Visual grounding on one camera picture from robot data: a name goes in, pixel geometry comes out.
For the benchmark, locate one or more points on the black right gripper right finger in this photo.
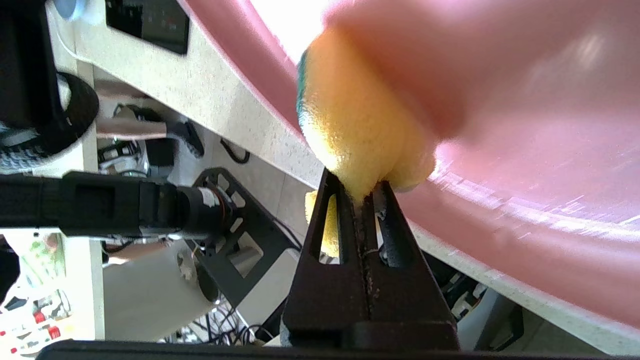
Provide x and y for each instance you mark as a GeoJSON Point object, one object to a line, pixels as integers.
{"type": "Point", "coordinates": [410, 300]}

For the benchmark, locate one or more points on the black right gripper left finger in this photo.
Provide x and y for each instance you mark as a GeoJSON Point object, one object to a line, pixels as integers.
{"type": "Point", "coordinates": [325, 300]}

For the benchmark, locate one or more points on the yellow sponge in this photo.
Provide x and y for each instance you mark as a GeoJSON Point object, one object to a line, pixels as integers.
{"type": "Point", "coordinates": [360, 125]}

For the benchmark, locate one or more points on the pink plate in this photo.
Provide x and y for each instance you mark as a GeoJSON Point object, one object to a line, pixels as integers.
{"type": "Point", "coordinates": [525, 150]}

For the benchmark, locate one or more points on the grey robot base chassis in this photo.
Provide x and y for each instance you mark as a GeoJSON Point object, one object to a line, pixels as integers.
{"type": "Point", "coordinates": [150, 295]}

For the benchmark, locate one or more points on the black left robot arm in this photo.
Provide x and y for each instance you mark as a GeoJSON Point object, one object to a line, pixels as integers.
{"type": "Point", "coordinates": [100, 205]}

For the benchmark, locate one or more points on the bare lower leg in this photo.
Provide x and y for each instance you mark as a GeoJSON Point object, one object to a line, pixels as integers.
{"type": "Point", "coordinates": [132, 131]}
{"type": "Point", "coordinates": [135, 250]}

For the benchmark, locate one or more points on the black shoe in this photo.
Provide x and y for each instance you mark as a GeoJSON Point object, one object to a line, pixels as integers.
{"type": "Point", "coordinates": [190, 137]}

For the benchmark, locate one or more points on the white box of small parts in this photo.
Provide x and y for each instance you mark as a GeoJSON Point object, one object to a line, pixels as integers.
{"type": "Point", "coordinates": [35, 325]}

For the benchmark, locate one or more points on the black cooktop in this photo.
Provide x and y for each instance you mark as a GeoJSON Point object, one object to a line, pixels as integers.
{"type": "Point", "coordinates": [150, 22]}

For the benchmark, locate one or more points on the black perforated metal frame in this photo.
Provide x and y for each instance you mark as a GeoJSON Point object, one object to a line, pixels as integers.
{"type": "Point", "coordinates": [250, 235]}

